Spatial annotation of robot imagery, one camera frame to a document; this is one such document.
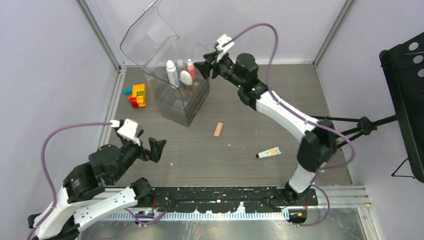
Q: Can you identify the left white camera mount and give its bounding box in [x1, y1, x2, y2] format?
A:
[109, 118, 144, 146]

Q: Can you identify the black perforated panel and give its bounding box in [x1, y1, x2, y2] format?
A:
[379, 33, 424, 183]

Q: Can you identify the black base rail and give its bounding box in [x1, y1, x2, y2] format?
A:
[135, 186, 319, 214]

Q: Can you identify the black tripod stand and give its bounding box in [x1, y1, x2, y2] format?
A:
[312, 115, 398, 141]

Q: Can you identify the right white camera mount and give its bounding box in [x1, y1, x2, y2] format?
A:
[214, 34, 235, 63]

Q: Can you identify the colourful toy block stack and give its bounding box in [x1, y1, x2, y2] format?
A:
[124, 84, 147, 109]

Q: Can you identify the pink spray bottle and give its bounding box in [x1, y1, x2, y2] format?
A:
[187, 58, 196, 81]

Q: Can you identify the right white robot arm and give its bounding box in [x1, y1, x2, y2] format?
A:
[193, 52, 336, 205]

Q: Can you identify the small printed cream tube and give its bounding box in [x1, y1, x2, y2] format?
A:
[255, 147, 281, 159]

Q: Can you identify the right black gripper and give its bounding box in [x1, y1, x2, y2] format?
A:
[194, 50, 245, 89]

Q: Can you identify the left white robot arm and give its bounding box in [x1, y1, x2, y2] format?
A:
[28, 137, 167, 240]

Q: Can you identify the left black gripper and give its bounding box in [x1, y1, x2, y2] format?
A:
[110, 135, 167, 183]

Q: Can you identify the clear acrylic drawer organizer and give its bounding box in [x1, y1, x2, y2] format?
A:
[119, 0, 210, 128]

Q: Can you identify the peach concealer stick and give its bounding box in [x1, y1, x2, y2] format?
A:
[213, 122, 223, 137]

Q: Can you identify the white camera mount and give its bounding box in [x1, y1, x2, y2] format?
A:
[109, 118, 144, 146]
[214, 34, 235, 63]

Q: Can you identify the white oval compact case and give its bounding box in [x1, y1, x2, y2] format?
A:
[179, 70, 193, 89]

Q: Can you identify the white cylindrical bottle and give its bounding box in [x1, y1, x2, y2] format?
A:
[166, 60, 180, 89]

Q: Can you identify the clear small bottle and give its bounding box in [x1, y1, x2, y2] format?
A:
[175, 59, 185, 75]

